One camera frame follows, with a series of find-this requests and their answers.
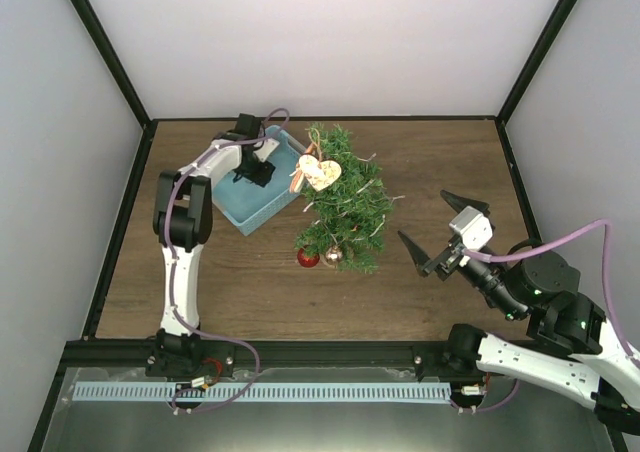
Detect light blue cable duct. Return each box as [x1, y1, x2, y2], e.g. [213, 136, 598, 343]
[72, 382, 451, 404]

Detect clear led light string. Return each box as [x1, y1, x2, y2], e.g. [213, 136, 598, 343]
[299, 151, 406, 263]

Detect black frame post right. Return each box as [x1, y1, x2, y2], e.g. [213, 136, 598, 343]
[497, 0, 594, 123]

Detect black frame post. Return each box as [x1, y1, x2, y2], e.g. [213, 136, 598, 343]
[53, 0, 151, 125]
[497, 0, 594, 123]

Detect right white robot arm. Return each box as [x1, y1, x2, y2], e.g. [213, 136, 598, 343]
[398, 190, 639, 435]

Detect red ball ornament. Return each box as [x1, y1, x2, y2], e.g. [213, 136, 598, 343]
[297, 247, 320, 268]

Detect black frame post left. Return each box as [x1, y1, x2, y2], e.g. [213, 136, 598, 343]
[53, 0, 151, 125]

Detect small green christmas tree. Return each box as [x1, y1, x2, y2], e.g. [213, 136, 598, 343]
[295, 122, 396, 274]

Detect brown heart ornament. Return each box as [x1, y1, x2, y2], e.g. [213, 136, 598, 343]
[302, 128, 342, 192]

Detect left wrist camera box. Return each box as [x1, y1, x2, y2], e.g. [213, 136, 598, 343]
[254, 138, 280, 162]

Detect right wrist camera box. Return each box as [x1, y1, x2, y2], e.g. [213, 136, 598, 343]
[448, 206, 493, 267]

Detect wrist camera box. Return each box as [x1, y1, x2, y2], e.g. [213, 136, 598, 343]
[254, 138, 280, 162]
[448, 206, 493, 267]

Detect gingerbread figure ornament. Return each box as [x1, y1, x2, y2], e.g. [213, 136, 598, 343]
[288, 143, 317, 194]

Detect black aluminium front rail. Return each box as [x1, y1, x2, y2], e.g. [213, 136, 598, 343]
[60, 339, 473, 377]

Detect blue plastic basket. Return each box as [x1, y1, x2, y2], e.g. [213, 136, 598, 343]
[212, 125, 304, 236]

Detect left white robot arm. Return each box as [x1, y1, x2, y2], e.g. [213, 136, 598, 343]
[153, 114, 283, 338]

